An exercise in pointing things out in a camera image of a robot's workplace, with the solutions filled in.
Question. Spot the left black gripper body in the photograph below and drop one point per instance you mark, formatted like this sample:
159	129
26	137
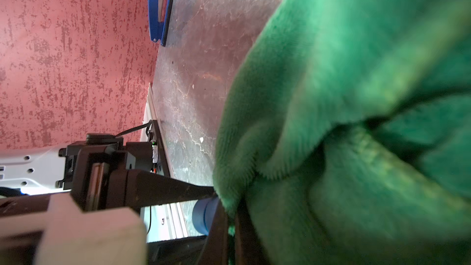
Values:
97	197

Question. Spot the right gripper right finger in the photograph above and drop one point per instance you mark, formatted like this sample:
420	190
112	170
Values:
248	249

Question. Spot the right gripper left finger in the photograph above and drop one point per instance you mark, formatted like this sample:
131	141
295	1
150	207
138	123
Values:
215	250

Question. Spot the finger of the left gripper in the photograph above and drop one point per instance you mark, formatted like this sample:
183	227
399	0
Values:
145	189

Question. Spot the green microfiber cloth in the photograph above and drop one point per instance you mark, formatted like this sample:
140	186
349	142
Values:
347	132

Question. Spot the blue tube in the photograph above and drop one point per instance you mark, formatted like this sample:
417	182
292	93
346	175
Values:
203	214

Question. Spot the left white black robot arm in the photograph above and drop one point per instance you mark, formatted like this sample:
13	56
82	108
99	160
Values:
52	168

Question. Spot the blue stapler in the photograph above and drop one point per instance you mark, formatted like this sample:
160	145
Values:
159	12

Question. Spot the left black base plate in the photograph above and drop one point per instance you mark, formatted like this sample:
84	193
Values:
159	157

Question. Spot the aluminium front rail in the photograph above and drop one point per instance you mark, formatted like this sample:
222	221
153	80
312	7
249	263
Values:
164	215

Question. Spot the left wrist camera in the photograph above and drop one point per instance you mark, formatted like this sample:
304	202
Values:
52	229

